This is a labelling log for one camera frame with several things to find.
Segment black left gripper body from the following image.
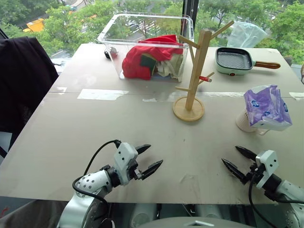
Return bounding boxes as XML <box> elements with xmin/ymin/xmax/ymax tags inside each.
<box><xmin>128</xmin><ymin>161</ymin><xmax>144</xmax><ymax>181</ymax></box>

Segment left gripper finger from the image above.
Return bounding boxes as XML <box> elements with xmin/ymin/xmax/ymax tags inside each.
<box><xmin>141</xmin><ymin>159</ymin><xmax>164</xmax><ymax>180</ymax></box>
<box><xmin>134</xmin><ymin>144</ymin><xmax>152</xmax><ymax>155</ymax></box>

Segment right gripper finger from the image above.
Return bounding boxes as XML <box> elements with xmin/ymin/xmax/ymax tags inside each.
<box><xmin>235</xmin><ymin>145</ymin><xmax>258</xmax><ymax>161</ymax></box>
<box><xmin>221</xmin><ymin>158</ymin><xmax>248</xmax><ymax>185</ymax></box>

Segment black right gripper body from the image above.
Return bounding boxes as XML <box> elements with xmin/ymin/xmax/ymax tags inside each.
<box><xmin>244</xmin><ymin>160</ymin><xmax>266</xmax><ymax>185</ymax></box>

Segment cream cup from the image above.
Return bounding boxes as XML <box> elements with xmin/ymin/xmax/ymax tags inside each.
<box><xmin>235</xmin><ymin>110</ymin><xmax>272</xmax><ymax>136</ymax></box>

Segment wooden mug tree stand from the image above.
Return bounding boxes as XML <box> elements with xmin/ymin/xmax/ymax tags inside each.
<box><xmin>172</xmin><ymin>20</ymin><xmax>235</xmax><ymax>123</ymax></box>

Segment purple tissue pack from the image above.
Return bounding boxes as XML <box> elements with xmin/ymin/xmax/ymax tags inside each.
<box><xmin>243</xmin><ymin>84</ymin><xmax>294</xmax><ymax>132</ymax></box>

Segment grey rounded robot torso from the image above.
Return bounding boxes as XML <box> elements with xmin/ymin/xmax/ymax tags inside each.
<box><xmin>130</xmin><ymin>203</ymin><xmax>240</xmax><ymax>228</ymax></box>

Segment red cloth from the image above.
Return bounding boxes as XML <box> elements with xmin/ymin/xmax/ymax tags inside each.
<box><xmin>122</xmin><ymin>34</ymin><xmax>185</xmax><ymax>81</ymax></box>

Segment green sponge pad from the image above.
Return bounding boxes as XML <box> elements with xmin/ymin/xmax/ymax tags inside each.
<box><xmin>139</xmin><ymin>54</ymin><xmax>158</xmax><ymax>72</ymax></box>

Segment beige crumpled cloth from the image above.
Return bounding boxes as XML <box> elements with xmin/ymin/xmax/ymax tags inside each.
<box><xmin>153</xmin><ymin>52</ymin><xmax>185</xmax><ymax>79</ymax></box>

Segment mint green grill pan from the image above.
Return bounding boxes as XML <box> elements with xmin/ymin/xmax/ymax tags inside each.
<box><xmin>215</xmin><ymin>47</ymin><xmax>282</xmax><ymax>77</ymax></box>

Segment small black red object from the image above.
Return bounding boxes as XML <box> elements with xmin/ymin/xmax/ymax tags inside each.
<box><xmin>104</xmin><ymin>47</ymin><xmax>119</xmax><ymax>60</ymax></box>

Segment clear plastic storage bin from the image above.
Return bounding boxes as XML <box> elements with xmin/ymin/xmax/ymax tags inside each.
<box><xmin>97</xmin><ymin>13</ymin><xmax>195</xmax><ymax>84</ymax></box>

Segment white plastic bag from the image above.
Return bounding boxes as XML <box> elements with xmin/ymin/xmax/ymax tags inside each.
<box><xmin>226</xmin><ymin>21</ymin><xmax>268</xmax><ymax>48</ymax></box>

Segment black hanging garment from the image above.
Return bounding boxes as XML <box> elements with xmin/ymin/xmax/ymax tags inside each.
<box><xmin>0</xmin><ymin>36</ymin><xmax>60</xmax><ymax>159</ymax></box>

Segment yellow truck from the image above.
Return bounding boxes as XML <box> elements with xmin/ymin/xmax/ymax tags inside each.
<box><xmin>22</xmin><ymin>18</ymin><xmax>46</xmax><ymax>33</ymax></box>

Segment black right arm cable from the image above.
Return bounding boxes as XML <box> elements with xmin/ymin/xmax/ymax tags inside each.
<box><xmin>248</xmin><ymin>166</ymin><xmax>304</xmax><ymax>228</ymax></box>

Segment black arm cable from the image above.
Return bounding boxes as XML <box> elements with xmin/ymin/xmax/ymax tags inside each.
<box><xmin>72</xmin><ymin>139</ymin><xmax>122</xmax><ymax>228</ymax></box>
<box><xmin>248</xmin><ymin>166</ymin><xmax>304</xmax><ymax>228</ymax></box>

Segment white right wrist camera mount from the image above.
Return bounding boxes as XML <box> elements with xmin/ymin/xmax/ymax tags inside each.
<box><xmin>255</xmin><ymin>150</ymin><xmax>279</xmax><ymax>190</ymax></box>

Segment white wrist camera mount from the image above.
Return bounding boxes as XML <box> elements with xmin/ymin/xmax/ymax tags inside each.
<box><xmin>255</xmin><ymin>150</ymin><xmax>279</xmax><ymax>190</ymax></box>
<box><xmin>113</xmin><ymin>142</ymin><xmax>139</xmax><ymax>186</ymax></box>

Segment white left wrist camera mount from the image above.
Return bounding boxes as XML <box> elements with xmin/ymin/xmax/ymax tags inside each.
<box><xmin>113</xmin><ymin>142</ymin><xmax>139</xmax><ymax>186</ymax></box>

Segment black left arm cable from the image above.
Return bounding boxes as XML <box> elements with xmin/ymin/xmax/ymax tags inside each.
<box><xmin>72</xmin><ymin>139</ymin><xmax>122</xmax><ymax>228</ymax></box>

